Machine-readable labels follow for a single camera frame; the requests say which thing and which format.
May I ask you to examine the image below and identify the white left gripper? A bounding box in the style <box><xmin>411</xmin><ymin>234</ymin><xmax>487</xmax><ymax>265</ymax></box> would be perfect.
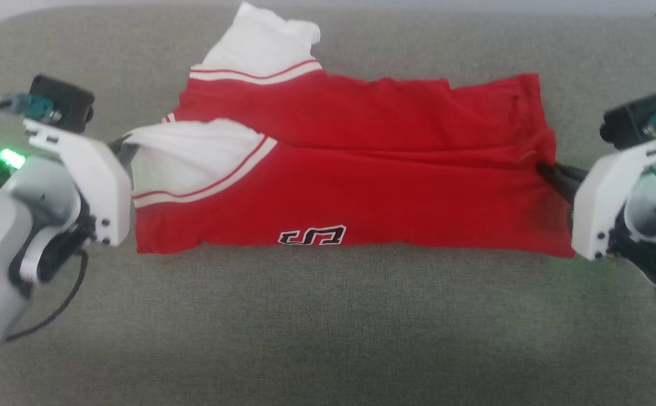
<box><xmin>23</xmin><ymin>118</ymin><xmax>139</xmax><ymax>248</ymax></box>

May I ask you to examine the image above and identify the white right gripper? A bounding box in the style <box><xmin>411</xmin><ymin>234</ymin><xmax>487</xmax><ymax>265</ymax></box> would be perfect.
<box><xmin>536</xmin><ymin>134</ymin><xmax>656</xmax><ymax>261</ymax></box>

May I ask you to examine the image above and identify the red and white jersey garment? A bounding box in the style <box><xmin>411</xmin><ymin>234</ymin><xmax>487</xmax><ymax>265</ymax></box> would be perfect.
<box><xmin>120</xmin><ymin>1</ymin><xmax>576</xmax><ymax>259</ymax></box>

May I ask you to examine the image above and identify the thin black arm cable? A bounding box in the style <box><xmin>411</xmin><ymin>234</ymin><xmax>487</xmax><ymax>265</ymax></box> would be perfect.
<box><xmin>3</xmin><ymin>248</ymin><xmax>90</xmax><ymax>343</ymax></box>

